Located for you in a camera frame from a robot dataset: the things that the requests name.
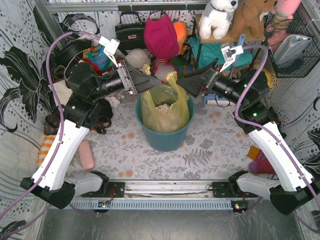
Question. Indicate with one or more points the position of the rainbow folded cloth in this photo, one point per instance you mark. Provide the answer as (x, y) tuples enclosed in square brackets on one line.
[(181, 66)]

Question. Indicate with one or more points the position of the brown teddy bear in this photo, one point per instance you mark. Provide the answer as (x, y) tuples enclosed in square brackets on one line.
[(249, 14)]

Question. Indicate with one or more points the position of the brown patterned bag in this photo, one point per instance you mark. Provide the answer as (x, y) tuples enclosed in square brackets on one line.
[(52, 124)]

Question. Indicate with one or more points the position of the pink head plush doll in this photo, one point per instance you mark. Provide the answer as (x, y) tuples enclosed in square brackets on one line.
[(162, 68)]

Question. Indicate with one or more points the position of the white plush dog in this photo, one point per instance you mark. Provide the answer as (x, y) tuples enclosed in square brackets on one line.
[(216, 18)]

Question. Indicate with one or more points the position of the orange checkered towel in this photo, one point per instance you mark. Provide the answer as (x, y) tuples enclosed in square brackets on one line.
[(44, 148)]

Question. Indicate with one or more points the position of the pink sponge roll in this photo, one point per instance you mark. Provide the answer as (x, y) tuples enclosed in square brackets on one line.
[(86, 156)]

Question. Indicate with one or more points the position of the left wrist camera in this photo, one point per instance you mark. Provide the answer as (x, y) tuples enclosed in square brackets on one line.
[(110, 48)]

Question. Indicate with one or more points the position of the cream plush lamb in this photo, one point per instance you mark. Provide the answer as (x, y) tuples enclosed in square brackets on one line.
[(137, 58)]

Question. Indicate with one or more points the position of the black leather handbag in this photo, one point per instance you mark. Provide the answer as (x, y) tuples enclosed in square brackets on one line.
[(131, 36)]

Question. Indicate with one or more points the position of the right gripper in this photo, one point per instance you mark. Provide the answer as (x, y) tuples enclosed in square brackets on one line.
[(208, 83)]

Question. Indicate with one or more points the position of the magenta cloth bag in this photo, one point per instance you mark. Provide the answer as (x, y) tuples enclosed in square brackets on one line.
[(160, 38)]

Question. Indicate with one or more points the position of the crumpled paper trash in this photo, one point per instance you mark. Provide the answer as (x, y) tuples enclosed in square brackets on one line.
[(164, 111)]

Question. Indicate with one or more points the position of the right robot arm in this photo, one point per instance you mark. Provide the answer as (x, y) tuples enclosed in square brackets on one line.
[(295, 185)]

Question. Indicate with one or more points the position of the cream canvas tote bag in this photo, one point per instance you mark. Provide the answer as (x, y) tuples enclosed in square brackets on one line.
[(62, 91)]

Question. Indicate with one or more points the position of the black wire basket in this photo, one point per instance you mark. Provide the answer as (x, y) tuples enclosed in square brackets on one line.
[(305, 63)]

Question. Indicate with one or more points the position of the pink plush toy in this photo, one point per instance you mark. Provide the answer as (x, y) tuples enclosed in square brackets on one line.
[(283, 14)]

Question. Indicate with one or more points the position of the blue floor mop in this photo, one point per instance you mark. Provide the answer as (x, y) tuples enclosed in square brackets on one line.
[(222, 84)]

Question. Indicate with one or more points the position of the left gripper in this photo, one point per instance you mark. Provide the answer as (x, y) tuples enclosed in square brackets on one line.
[(126, 78)]

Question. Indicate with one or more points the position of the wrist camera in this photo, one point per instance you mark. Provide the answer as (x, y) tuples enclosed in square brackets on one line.
[(229, 55), (110, 48)]

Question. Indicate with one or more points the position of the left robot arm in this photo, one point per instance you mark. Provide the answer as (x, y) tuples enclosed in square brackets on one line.
[(85, 110)]

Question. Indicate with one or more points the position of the yellow trash bag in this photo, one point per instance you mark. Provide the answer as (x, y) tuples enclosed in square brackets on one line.
[(173, 95)]

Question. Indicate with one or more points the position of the black round hat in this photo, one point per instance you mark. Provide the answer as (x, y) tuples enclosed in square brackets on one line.
[(64, 56)]

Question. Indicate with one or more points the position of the colorful printed cloth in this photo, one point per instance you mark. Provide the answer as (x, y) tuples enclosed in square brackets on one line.
[(96, 57)]

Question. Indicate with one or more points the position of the silver foil pouch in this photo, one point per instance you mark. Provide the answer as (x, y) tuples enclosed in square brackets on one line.
[(291, 48)]

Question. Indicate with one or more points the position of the teal folded cloth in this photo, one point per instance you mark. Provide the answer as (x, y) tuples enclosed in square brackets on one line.
[(211, 51)]

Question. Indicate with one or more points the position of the small white plush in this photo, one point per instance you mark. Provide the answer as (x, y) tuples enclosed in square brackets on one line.
[(114, 99)]

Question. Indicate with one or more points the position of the yellow plush toy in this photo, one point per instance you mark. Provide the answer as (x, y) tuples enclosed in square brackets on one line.
[(265, 71)]

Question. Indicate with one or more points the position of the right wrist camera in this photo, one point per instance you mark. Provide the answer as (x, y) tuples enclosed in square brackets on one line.
[(229, 55)]

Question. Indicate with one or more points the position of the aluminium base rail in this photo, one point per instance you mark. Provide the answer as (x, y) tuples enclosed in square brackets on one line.
[(164, 195)]

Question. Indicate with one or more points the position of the teal trash bin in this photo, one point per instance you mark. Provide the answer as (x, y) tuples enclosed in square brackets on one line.
[(165, 142)]

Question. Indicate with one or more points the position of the orange plush toy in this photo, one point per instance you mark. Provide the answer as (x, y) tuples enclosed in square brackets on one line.
[(181, 33)]

